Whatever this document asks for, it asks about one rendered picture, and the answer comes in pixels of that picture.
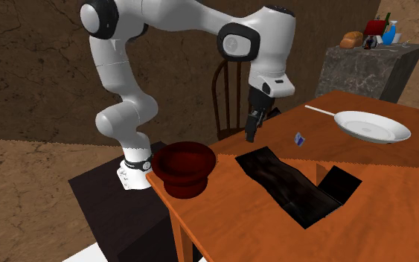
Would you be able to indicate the black bent flat slab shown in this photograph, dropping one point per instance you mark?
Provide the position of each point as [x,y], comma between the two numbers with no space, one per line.
[289,185]

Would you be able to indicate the orange wooden table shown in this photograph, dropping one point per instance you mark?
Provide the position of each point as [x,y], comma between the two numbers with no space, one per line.
[376,225]

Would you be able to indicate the small blue card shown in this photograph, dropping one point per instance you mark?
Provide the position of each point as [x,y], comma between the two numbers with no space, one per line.
[299,139]

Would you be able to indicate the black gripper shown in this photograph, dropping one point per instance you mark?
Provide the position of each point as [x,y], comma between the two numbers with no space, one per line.
[258,98]

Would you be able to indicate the white frying pan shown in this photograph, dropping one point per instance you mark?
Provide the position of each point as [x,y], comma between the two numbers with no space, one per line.
[372,127]

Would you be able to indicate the dark red bowl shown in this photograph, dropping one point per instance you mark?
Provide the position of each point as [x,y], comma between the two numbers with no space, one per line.
[183,167]

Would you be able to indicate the dark robot stand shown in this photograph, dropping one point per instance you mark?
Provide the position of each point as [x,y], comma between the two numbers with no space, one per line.
[114,214]

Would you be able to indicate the grey marble counter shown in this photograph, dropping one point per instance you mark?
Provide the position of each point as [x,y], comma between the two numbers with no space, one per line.
[358,72]

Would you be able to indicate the dark wooden chair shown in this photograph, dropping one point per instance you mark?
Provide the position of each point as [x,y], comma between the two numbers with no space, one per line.
[227,98]

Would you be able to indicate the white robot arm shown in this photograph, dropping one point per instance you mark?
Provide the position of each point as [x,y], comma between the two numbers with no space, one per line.
[129,105]

